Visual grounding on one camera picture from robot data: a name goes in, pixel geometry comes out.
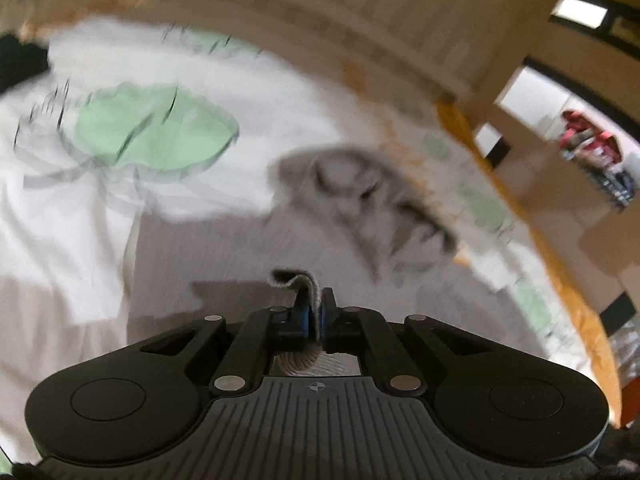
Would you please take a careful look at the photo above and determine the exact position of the dark cloth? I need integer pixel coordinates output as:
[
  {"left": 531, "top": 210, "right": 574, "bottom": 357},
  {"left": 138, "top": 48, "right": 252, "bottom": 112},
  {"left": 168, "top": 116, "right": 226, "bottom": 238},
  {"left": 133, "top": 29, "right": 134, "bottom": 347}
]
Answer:
[{"left": 0, "top": 35, "right": 52, "bottom": 95}]

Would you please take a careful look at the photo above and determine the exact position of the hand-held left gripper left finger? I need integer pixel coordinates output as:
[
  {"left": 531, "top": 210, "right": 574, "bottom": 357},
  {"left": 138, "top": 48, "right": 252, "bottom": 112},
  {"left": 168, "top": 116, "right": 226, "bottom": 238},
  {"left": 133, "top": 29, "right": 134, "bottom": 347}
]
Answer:
[{"left": 140, "top": 287, "right": 317, "bottom": 397}]

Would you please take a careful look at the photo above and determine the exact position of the orange wooden bed frame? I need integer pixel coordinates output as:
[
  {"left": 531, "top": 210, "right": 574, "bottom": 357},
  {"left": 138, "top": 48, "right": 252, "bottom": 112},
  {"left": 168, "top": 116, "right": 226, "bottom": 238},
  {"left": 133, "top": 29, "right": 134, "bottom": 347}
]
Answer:
[{"left": 434, "top": 100, "right": 627, "bottom": 431}]

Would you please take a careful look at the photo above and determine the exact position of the beige slatted headboard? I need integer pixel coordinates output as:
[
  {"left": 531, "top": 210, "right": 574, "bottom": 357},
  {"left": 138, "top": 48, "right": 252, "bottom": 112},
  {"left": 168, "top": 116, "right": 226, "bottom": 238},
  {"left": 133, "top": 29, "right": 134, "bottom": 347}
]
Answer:
[{"left": 0, "top": 0, "right": 553, "bottom": 107}]

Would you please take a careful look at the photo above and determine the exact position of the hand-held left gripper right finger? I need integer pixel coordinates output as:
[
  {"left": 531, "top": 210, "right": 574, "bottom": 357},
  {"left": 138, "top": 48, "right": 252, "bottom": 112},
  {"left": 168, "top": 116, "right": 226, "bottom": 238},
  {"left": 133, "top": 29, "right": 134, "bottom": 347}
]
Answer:
[{"left": 321, "top": 287, "right": 482, "bottom": 397}]

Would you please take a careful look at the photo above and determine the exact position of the dark grey sock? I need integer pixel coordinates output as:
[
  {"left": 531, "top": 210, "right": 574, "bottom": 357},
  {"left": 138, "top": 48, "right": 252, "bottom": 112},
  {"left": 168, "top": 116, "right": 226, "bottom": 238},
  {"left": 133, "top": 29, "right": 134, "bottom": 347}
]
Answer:
[{"left": 125, "top": 144, "right": 551, "bottom": 377}]

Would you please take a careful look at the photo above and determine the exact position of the pile of red clothes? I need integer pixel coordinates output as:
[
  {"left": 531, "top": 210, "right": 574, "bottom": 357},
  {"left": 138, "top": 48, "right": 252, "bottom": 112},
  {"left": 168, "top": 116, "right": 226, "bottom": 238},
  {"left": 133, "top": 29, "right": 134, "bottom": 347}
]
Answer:
[{"left": 557, "top": 109, "right": 635, "bottom": 211}]

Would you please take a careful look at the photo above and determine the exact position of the white leaf print bedsheet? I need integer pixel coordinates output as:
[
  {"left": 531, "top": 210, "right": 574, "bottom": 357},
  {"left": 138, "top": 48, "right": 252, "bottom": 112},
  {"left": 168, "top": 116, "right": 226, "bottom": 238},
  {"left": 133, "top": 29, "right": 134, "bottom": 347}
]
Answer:
[{"left": 0, "top": 15, "right": 621, "bottom": 466}]

